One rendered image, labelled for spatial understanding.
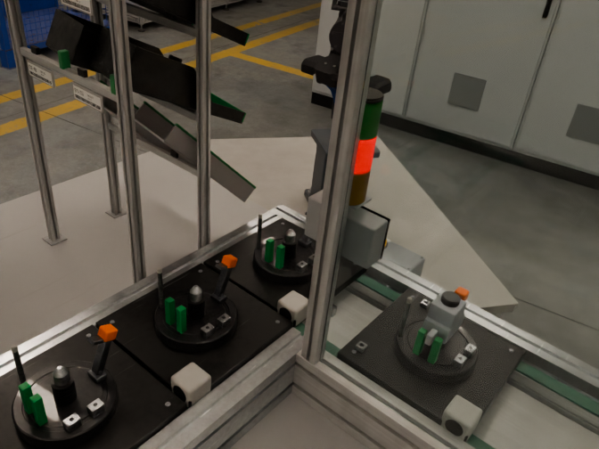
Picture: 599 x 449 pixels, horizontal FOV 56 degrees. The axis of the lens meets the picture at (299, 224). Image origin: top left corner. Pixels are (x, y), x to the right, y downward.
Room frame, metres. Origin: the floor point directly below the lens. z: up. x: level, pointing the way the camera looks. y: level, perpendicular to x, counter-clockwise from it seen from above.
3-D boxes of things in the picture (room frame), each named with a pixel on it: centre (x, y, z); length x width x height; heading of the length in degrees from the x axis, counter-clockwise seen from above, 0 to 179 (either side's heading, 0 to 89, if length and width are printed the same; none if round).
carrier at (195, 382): (0.71, 0.16, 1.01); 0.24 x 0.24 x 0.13; 54
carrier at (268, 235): (0.91, 0.02, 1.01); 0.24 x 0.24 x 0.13; 54
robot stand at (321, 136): (1.33, -0.09, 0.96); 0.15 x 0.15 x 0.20; 18
